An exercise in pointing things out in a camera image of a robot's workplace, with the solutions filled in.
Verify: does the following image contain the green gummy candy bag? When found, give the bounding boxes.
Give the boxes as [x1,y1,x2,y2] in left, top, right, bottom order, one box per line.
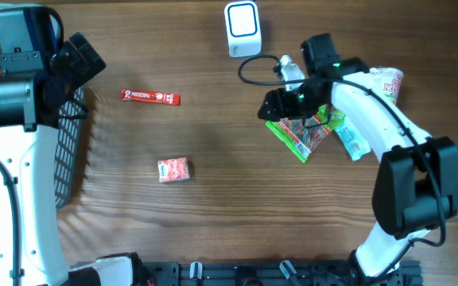
[266,104,345,163]

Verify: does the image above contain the light teal packet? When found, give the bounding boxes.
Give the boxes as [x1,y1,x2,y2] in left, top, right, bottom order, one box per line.
[332,110,371,160]

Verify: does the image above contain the white chicken cup noodles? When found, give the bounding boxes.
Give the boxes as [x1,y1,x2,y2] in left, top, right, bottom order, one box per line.
[370,67,404,105]

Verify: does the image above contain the small orange juice carton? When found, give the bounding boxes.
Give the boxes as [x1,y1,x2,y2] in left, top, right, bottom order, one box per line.
[157,157,190,183]

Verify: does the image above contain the red Nescafe coffee stick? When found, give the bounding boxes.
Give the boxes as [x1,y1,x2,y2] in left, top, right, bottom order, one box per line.
[121,89,180,106]

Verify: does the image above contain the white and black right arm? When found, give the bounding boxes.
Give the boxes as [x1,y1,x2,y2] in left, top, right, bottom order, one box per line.
[258,33,458,285]

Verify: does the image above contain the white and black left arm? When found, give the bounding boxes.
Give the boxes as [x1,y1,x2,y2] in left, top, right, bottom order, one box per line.
[0,6,137,285]

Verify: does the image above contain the white cube barcode scanner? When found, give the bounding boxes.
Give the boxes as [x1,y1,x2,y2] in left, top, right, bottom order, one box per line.
[224,1,262,58]

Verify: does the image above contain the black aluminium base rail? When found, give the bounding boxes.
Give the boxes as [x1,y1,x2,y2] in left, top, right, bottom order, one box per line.
[68,260,424,286]

